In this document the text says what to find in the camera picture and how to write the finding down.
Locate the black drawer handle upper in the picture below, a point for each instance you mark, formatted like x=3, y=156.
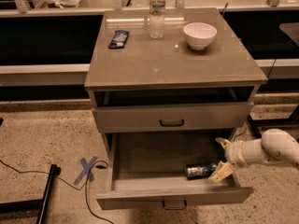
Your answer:
x=171, y=122

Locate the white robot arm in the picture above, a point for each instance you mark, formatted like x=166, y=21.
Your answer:
x=274, y=147

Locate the blue tape cross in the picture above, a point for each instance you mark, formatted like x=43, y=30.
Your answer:
x=86, y=170

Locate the closed grey drawer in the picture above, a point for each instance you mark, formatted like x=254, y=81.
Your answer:
x=145, y=118

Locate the grey drawer cabinet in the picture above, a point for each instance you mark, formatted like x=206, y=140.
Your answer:
x=168, y=71

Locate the black wheeled base leg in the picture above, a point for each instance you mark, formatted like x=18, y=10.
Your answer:
x=253, y=127

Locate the clear plastic water bottle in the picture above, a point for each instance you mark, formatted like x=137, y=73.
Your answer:
x=156, y=18

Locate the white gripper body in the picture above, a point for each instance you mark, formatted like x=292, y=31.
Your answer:
x=234, y=154

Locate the black drawer handle lower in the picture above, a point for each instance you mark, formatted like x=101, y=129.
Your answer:
x=174, y=205

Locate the black drawer handle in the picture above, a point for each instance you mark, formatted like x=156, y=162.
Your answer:
x=174, y=205
x=171, y=122

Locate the redbull can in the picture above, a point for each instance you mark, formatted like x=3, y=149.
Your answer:
x=195, y=171

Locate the blue snack packet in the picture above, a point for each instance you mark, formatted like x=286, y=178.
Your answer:
x=119, y=39

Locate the black metal stand leg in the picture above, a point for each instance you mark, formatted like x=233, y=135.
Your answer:
x=41, y=205

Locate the open grey drawer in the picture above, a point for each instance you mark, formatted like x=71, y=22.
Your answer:
x=148, y=168

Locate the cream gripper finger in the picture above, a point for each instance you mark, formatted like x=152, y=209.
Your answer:
x=223, y=142
x=223, y=170

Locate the white bowl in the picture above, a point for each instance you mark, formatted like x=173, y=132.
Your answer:
x=199, y=35

